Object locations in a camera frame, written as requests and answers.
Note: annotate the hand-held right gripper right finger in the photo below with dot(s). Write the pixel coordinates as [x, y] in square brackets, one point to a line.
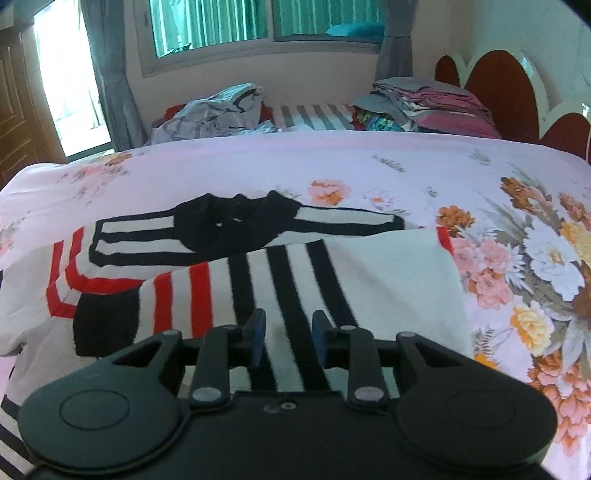
[320, 334]

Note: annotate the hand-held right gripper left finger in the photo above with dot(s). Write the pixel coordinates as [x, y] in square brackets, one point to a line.
[256, 333]

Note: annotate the black white red striped sweater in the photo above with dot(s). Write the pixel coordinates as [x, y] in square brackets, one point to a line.
[378, 286]

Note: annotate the pile of crumpled grey clothes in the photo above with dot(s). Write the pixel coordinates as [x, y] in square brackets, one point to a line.
[217, 113]

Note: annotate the stack of folded clothes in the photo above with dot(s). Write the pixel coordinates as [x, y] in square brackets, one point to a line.
[434, 108]

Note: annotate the pink floral bedsheet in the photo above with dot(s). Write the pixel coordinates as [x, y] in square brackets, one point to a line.
[277, 157]

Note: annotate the grey white striped pillow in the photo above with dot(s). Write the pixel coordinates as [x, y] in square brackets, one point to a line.
[314, 115]

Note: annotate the grey curtain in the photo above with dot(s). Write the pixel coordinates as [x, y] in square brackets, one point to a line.
[108, 60]
[395, 41]

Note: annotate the teal cloth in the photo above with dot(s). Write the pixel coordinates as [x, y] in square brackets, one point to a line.
[353, 30]

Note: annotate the red and white scalloped headboard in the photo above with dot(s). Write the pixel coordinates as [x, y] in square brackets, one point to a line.
[501, 87]

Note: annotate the window with green glass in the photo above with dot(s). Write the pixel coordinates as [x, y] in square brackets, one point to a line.
[217, 23]

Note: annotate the brown wooden door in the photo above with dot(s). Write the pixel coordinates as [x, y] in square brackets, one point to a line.
[16, 101]

